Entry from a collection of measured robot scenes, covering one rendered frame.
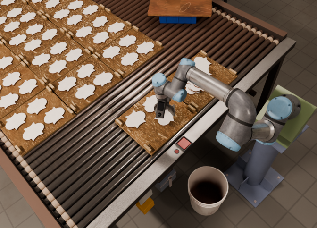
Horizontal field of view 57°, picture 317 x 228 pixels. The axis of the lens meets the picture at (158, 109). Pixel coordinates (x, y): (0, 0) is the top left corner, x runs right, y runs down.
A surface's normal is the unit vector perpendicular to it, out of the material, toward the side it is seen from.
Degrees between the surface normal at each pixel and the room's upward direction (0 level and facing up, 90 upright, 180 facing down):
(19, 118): 0
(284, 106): 38
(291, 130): 45
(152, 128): 0
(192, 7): 0
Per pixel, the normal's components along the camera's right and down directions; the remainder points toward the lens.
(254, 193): -0.07, -0.57
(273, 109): -0.50, -0.08
